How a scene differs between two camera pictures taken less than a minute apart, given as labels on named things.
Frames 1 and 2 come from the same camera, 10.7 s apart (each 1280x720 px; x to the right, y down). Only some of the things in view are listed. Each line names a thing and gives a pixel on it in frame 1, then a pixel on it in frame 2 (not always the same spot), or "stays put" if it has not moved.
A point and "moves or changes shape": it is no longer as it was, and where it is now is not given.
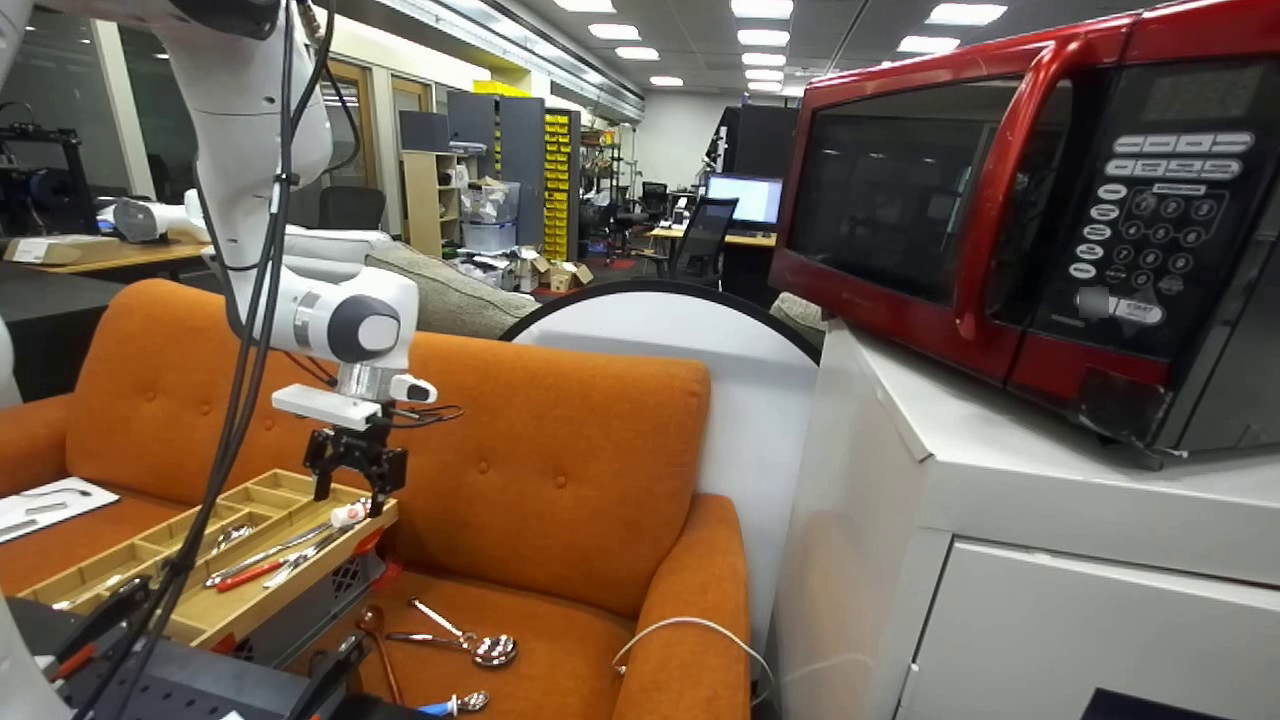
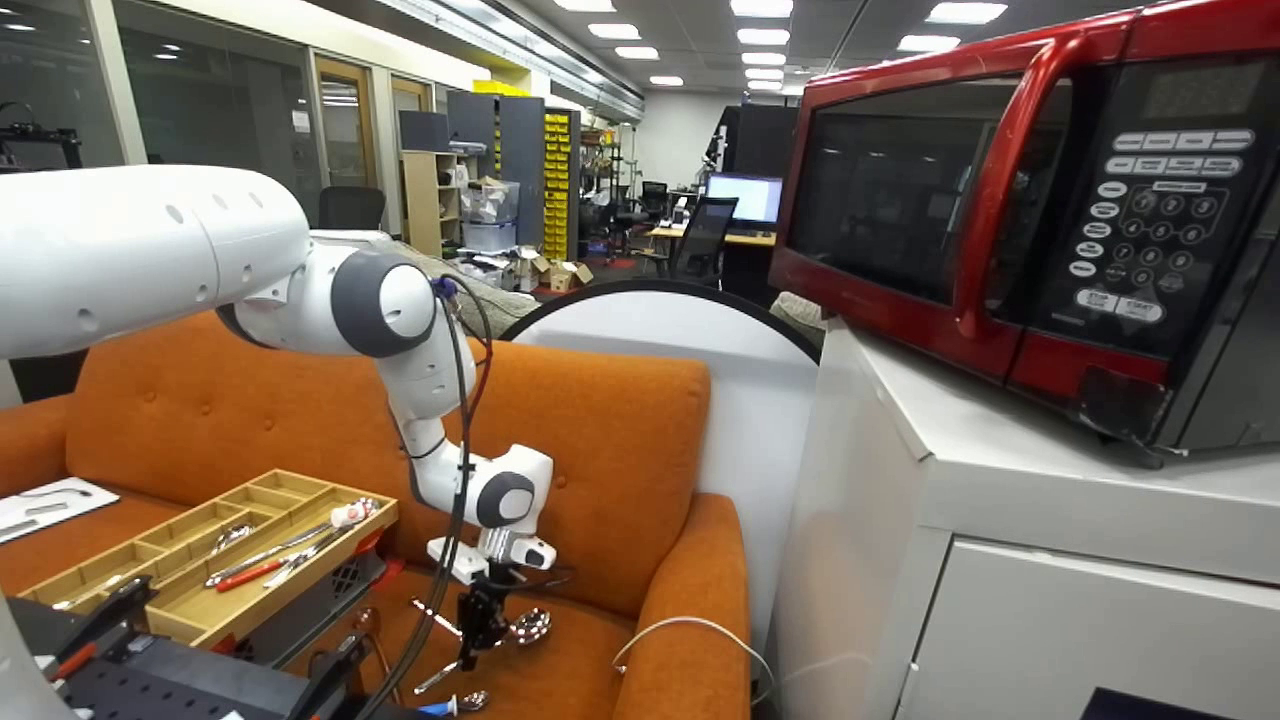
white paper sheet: (51, 505) stays put
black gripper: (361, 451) -> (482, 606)
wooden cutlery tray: (263, 545) stays put
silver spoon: (488, 649) moves or changes shape
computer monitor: (760, 201) stays put
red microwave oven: (1081, 212) stays put
